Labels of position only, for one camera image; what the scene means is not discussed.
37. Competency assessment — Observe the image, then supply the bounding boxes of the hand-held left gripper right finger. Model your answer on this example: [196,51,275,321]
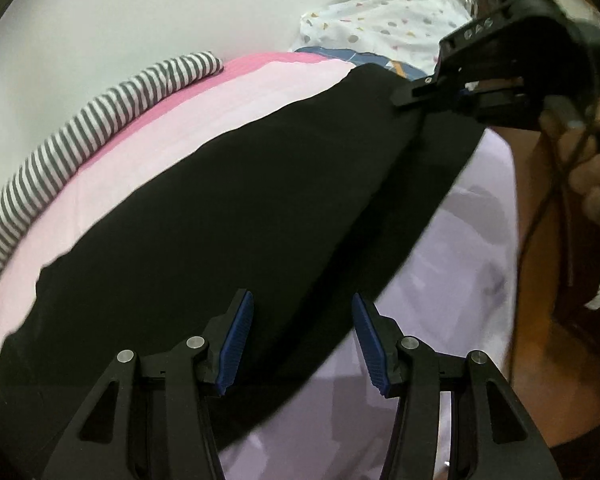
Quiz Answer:
[351,292,563,480]

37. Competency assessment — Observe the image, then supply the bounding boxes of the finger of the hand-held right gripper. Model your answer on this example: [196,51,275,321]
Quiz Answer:
[391,72,481,111]

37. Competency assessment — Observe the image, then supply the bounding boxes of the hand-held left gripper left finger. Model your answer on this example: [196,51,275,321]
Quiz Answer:
[40,289,255,480]

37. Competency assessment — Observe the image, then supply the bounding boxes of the black pants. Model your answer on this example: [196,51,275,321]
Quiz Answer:
[0,62,487,480]

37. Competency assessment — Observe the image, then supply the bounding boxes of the person's right hand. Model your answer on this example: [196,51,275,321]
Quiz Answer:
[539,87,600,223]

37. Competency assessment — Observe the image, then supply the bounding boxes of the white dotted cloth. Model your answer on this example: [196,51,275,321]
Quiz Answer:
[291,0,473,73]

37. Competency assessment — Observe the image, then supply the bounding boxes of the pink checked bed sheet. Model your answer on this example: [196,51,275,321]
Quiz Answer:
[0,52,518,480]

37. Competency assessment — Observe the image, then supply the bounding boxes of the grey white striped pillow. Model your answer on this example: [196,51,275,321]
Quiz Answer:
[0,51,224,306]

